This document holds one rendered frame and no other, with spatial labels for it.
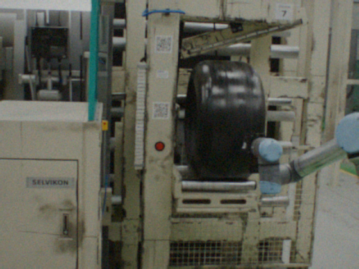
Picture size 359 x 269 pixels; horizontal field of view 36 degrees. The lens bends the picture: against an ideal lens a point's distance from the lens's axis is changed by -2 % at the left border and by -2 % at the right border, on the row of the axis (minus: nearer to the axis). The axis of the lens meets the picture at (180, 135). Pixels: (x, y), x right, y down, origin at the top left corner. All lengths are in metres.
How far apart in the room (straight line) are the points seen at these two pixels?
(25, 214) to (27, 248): 0.11
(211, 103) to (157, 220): 0.61
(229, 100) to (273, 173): 0.50
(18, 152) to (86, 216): 0.29
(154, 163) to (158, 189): 0.12
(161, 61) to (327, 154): 0.88
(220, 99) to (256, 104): 0.15
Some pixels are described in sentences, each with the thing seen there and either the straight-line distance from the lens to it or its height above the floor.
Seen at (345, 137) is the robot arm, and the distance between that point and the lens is 1.71.
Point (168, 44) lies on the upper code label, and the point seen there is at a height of 1.51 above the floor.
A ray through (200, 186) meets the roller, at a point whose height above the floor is 0.90.
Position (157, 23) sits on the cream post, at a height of 1.60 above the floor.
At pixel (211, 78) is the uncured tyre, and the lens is 2.36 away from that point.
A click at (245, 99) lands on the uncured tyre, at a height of 1.30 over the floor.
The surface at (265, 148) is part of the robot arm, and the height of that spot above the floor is 1.18.
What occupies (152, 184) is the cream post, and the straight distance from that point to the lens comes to 2.51.
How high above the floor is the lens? 1.51
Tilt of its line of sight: 9 degrees down
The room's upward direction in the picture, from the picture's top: 2 degrees clockwise
